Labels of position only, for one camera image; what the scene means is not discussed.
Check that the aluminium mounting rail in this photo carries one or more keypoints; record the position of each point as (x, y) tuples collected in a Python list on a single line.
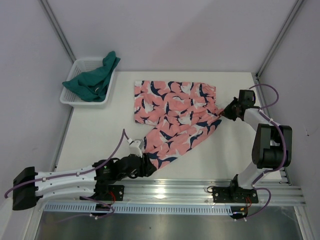
[(164, 191)]

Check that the aluminium frame post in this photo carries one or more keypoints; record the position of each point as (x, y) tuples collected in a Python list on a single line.
[(52, 19), (280, 36)]

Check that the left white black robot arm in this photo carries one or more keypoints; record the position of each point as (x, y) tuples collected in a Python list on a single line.
[(92, 181)]

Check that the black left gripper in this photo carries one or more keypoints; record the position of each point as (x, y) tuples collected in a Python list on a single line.
[(147, 167)]

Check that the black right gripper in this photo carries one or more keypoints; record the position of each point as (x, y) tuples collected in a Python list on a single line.
[(226, 112)]

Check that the pink shark print shorts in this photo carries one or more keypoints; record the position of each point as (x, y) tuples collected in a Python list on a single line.
[(182, 115)]

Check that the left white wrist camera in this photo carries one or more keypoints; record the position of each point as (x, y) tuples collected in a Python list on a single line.
[(136, 147)]

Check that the green shorts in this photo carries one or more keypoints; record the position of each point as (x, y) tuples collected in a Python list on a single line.
[(92, 86)]

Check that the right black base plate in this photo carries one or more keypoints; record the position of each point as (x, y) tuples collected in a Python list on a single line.
[(228, 195)]

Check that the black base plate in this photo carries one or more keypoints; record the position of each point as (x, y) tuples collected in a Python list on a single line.
[(111, 193), (228, 195)]

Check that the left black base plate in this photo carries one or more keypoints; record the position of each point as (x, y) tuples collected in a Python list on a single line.
[(111, 193)]

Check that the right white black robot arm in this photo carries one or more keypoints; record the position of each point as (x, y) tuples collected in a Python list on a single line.
[(272, 145)]

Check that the left aluminium frame post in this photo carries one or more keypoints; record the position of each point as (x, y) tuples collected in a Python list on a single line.
[(52, 19)]

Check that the white perforated cable tray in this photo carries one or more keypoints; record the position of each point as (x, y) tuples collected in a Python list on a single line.
[(130, 208)]

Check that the right aluminium frame post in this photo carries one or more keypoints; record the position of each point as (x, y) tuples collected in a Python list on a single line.
[(280, 36)]

